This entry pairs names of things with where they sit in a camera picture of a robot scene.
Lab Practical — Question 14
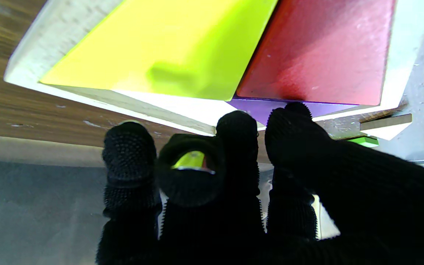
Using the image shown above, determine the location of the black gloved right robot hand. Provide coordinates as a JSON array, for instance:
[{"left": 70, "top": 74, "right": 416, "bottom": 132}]
[{"left": 96, "top": 102, "right": 424, "bottom": 265}]

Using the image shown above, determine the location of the purple tangram triangle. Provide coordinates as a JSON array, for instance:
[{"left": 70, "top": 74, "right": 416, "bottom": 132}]
[{"left": 228, "top": 98, "right": 357, "bottom": 126}]

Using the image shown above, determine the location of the large red tangram triangle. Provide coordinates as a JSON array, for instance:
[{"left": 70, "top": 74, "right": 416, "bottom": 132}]
[{"left": 236, "top": 0, "right": 397, "bottom": 106}]

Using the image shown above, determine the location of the large yellow tangram triangle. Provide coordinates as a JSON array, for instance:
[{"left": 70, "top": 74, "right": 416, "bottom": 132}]
[{"left": 39, "top": 0, "right": 279, "bottom": 102}]

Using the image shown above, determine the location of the green tangram square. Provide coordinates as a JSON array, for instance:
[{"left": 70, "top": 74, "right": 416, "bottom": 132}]
[{"left": 346, "top": 136, "right": 379, "bottom": 148}]

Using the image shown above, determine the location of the square wooden tangram tray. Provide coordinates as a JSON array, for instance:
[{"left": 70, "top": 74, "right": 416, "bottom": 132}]
[{"left": 4, "top": 0, "right": 424, "bottom": 137}]

